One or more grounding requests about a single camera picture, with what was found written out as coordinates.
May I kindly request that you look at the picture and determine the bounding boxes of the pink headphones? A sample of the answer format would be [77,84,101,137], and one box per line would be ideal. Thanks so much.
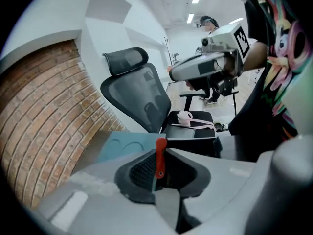
[177,110,217,132]

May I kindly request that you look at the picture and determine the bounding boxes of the black graphic t-shirt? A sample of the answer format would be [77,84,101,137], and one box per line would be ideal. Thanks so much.
[228,0,313,142]

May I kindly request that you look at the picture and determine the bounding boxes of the grey wall panel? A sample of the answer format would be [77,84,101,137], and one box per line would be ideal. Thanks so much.
[85,0,132,24]

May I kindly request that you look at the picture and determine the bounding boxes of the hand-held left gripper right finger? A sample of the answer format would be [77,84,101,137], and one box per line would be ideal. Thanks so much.
[165,148,256,233]

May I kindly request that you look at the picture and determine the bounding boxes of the black square box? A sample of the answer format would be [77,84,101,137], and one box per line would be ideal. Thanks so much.
[166,136,223,159]

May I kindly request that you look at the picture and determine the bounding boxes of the small red object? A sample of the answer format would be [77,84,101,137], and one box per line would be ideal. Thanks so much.
[154,138,168,180]

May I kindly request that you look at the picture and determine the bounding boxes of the black mesh office chair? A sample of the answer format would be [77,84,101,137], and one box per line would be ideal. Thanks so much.
[100,47,240,141]

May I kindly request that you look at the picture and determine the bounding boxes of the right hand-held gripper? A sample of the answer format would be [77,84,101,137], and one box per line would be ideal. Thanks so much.
[168,23,250,96]

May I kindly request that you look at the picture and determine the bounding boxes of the person's right forearm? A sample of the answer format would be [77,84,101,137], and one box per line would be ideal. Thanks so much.
[242,42,268,72]

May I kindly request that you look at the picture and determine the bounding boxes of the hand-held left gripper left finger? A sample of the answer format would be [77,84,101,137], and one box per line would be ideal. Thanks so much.
[36,149,176,235]

